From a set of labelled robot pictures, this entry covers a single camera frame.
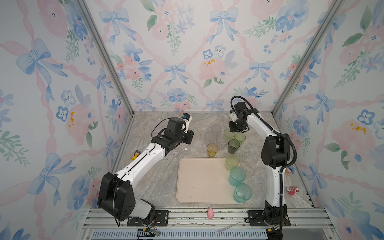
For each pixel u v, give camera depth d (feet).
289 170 2.80
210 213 2.45
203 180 2.79
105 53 2.79
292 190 2.62
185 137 2.37
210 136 3.37
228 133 3.21
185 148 3.22
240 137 3.32
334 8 2.27
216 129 3.66
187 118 2.31
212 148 3.20
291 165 1.77
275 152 1.91
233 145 3.27
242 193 2.63
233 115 3.06
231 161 2.91
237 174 2.78
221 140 3.29
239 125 2.82
